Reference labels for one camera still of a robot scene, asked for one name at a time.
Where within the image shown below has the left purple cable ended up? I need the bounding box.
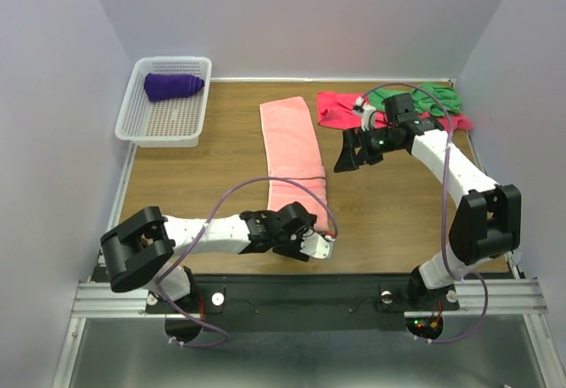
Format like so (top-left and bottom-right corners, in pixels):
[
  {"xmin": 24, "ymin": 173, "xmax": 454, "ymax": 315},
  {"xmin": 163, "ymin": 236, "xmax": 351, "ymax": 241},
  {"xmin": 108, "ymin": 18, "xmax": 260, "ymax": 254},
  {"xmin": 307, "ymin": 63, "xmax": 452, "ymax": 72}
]
[{"xmin": 154, "ymin": 177, "xmax": 340, "ymax": 348}]

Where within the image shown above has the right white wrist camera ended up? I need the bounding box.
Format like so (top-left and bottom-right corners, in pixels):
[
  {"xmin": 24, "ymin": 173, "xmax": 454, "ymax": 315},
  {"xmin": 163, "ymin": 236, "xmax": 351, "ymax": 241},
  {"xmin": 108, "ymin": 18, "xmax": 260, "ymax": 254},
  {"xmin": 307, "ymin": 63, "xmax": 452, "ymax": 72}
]
[{"xmin": 352, "ymin": 96, "xmax": 378, "ymax": 131}]

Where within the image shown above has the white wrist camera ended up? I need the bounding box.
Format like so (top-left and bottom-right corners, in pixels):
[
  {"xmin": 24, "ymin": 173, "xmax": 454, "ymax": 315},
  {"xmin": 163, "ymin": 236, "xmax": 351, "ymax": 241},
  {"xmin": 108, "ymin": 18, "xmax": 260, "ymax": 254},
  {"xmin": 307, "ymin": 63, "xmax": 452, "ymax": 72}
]
[
  {"xmin": 301, "ymin": 232, "xmax": 335, "ymax": 260},
  {"xmin": 352, "ymin": 96, "xmax": 378, "ymax": 131}
]

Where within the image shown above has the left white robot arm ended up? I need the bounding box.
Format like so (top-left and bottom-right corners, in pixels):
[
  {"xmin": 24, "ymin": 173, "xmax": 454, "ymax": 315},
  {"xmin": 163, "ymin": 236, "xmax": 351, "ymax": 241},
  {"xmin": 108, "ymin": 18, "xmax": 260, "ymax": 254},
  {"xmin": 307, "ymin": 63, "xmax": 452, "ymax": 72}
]
[{"xmin": 101, "ymin": 202, "xmax": 332, "ymax": 312}]

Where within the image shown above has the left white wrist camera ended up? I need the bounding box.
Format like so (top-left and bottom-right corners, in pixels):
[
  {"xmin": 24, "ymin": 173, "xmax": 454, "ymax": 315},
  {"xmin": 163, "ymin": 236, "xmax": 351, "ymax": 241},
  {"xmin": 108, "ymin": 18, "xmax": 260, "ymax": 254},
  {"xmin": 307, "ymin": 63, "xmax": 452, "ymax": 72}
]
[{"xmin": 301, "ymin": 232, "xmax": 335, "ymax": 260}]

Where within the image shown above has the aluminium frame rail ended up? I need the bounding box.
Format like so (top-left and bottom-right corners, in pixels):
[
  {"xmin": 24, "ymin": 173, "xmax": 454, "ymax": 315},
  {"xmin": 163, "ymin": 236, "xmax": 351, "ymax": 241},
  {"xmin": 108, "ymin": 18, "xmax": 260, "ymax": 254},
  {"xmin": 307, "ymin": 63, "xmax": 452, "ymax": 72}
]
[{"xmin": 71, "ymin": 279, "xmax": 548, "ymax": 318}]

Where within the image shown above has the pink towel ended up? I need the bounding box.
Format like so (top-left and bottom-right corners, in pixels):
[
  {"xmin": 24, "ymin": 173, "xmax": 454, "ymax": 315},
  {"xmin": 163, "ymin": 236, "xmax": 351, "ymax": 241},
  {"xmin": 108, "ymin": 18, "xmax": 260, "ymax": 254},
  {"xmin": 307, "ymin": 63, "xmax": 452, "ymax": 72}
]
[{"xmin": 259, "ymin": 96, "xmax": 335, "ymax": 233}]

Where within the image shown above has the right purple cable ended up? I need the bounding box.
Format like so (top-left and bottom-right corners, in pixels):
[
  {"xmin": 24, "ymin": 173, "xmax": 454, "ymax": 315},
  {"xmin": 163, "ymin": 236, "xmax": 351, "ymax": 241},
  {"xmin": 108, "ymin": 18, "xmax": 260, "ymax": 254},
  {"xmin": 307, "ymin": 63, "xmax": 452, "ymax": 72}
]
[{"xmin": 357, "ymin": 82, "xmax": 490, "ymax": 346}]

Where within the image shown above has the green towel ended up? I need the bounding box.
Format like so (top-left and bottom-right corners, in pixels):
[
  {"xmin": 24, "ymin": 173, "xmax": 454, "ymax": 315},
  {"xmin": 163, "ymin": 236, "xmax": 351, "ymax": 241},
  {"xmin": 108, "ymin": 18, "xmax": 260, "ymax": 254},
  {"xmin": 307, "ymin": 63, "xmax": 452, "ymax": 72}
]
[{"xmin": 364, "ymin": 80, "xmax": 463, "ymax": 118}]

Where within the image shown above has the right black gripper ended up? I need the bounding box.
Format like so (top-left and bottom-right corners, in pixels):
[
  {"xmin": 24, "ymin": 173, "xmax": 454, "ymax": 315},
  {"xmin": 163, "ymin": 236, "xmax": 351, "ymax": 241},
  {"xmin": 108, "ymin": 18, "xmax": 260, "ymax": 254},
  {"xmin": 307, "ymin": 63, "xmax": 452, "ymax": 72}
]
[{"xmin": 333, "ymin": 124, "xmax": 402, "ymax": 173}]

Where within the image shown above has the purple cable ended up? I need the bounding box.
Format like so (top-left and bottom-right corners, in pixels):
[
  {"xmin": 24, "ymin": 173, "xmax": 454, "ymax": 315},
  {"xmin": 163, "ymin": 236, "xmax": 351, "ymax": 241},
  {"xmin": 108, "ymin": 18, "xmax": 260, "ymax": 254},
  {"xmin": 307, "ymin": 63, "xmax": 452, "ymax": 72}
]
[
  {"xmin": 357, "ymin": 82, "xmax": 490, "ymax": 346},
  {"xmin": 154, "ymin": 177, "xmax": 340, "ymax": 348}
]

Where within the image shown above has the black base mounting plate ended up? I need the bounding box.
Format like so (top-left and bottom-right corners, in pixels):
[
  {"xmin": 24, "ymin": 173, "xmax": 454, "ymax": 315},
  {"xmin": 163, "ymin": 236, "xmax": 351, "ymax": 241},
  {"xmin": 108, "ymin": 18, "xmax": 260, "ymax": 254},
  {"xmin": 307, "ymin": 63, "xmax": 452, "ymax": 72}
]
[{"xmin": 145, "ymin": 273, "xmax": 461, "ymax": 334}]

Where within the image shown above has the rolled purple towel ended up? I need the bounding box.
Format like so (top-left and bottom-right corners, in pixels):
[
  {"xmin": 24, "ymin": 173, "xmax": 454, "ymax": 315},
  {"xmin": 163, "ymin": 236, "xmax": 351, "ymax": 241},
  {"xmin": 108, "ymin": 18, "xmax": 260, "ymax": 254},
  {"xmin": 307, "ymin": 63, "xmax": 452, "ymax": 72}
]
[{"xmin": 143, "ymin": 73, "xmax": 205, "ymax": 103}]

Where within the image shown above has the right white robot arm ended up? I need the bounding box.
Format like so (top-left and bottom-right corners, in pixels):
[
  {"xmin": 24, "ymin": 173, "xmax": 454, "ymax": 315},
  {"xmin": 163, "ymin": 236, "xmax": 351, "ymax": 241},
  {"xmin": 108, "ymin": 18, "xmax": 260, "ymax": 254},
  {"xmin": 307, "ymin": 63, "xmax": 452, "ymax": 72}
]
[{"xmin": 333, "ymin": 93, "xmax": 522, "ymax": 308}]

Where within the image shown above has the red towel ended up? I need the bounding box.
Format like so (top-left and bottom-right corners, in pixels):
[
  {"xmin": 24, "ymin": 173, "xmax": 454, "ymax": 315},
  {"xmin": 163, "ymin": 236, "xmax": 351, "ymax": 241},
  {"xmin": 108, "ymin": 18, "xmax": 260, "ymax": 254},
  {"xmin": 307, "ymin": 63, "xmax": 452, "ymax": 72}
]
[{"xmin": 317, "ymin": 92, "xmax": 473, "ymax": 131}]

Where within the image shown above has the white perforated plastic basket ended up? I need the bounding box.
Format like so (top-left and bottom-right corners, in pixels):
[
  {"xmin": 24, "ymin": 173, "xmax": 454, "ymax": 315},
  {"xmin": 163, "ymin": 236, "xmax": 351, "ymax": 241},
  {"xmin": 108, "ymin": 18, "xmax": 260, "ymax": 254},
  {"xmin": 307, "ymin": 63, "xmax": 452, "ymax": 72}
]
[{"xmin": 114, "ymin": 56, "xmax": 212, "ymax": 148}]

